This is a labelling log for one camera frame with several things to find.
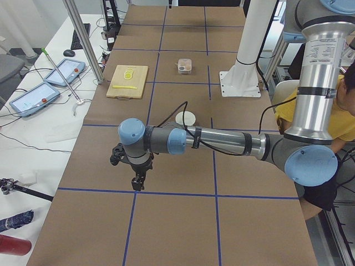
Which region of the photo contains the yellow plastic knife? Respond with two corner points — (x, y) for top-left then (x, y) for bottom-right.
(112, 85), (138, 89)

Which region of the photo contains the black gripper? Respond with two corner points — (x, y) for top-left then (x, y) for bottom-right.
(129, 155), (154, 191)

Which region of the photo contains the aluminium frame post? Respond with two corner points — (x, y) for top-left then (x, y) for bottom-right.
(63, 0), (103, 84)

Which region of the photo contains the black computer mouse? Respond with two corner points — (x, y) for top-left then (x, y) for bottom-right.
(63, 49), (75, 57)

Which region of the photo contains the black tripod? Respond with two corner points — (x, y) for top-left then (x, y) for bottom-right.
(1, 178), (54, 202)

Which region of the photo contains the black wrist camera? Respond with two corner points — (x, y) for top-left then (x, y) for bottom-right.
(110, 143), (129, 166)

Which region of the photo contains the black keyboard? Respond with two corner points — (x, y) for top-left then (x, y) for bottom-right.
(70, 23), (92, 50)

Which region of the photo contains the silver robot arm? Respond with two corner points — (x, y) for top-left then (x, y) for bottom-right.
(111, 1), (354, 191)

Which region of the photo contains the blue teach pendant far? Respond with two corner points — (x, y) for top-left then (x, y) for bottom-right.
(43, 58), (85, 87)

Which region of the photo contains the clear plastic egg carton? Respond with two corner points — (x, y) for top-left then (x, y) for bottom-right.
(177, 58), (192, 74)

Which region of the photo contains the brown paper table cover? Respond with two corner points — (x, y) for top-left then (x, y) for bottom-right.
(28, 6), (317, 265)

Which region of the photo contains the red cylinder bottle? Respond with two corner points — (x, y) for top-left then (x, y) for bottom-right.
(1, 235), (32, 256)

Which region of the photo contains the person in yellow shirt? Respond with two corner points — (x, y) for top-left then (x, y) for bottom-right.
(276, 69), (354, 220)

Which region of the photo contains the white round bowl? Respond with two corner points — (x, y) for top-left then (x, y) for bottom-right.
(175, 111), (196, 126)

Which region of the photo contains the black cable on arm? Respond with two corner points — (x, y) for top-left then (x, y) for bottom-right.
(159, 101), (247, 156)

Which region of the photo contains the blue teach pendant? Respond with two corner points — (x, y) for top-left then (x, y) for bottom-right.
(43, 58), (85, 87)
(9, 81), (60, 117)

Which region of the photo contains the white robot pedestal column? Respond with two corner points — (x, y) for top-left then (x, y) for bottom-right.
(220, 0), (277, 98)

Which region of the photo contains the wooden cutting board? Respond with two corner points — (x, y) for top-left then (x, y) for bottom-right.
(106, 65), (148, 99)

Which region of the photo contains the blue teach pendant near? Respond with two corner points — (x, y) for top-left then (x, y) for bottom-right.
(9, 81), (60, 117)

